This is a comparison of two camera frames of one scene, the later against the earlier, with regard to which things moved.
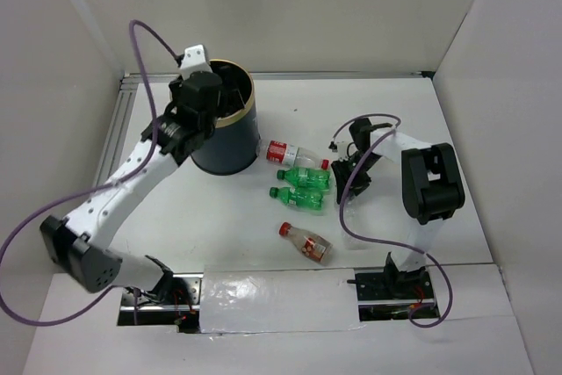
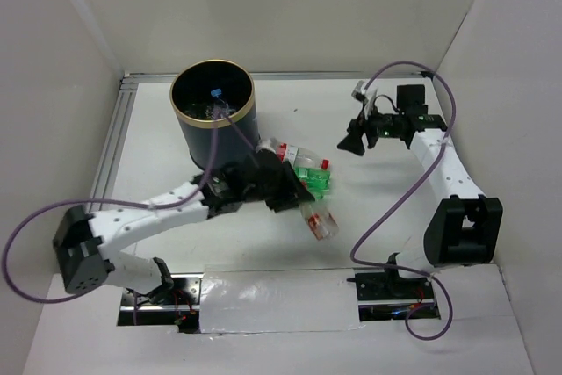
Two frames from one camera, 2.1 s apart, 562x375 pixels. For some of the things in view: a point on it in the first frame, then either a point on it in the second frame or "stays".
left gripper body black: x=175 y=89 → x=275 y=189
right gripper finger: x=343 y=170 → x=353 y=140
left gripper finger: x=229 y=104 → x=286 y=202
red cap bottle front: x=313 y=246 → x=319 y=219
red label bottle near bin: x=289 y=155 stays
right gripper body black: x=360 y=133 → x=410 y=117
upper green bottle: x=306 y=176 stays
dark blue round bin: x=234 y=144 stays
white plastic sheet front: x=274 y=299 stays
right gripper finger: x=359 y=183 → x=372 y=135
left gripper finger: x=230 y=93 → x=295 y=185
